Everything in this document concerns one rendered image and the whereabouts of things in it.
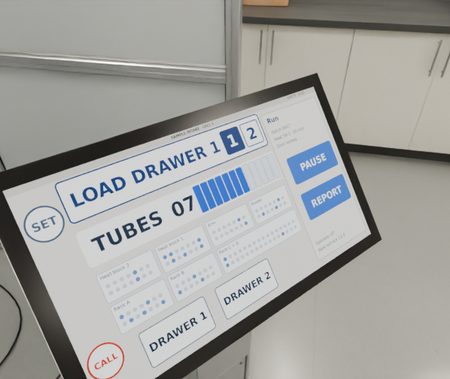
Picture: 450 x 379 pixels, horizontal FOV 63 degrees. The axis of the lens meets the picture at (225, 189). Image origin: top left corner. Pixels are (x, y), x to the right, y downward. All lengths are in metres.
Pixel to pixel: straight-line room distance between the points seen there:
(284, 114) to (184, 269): 0.28
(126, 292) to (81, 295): 0.05
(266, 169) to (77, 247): 0.28
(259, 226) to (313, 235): 0.10
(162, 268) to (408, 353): 1.41
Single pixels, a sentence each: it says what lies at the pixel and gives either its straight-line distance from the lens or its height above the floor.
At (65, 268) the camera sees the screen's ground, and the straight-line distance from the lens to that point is 0.46.
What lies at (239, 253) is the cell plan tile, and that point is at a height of 1.04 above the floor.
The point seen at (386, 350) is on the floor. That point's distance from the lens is 1.74.
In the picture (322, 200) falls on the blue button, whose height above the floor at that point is 1.05.
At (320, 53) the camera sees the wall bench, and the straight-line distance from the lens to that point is 2.45.
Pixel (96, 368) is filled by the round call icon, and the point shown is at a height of 1.01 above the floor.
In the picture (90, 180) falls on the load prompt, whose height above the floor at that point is 1.17.
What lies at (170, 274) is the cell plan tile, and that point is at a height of 1.06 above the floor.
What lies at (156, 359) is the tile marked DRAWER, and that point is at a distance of 0.49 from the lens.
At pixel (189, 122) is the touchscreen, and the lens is 0.51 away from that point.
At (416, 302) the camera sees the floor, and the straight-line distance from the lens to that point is 1.94.
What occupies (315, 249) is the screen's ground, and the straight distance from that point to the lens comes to 0.59.
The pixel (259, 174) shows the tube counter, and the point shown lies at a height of 1.11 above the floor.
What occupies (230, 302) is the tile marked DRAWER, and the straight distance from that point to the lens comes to 0.52.
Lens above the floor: 1.42
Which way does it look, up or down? 38 degrees down
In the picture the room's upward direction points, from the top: straight up
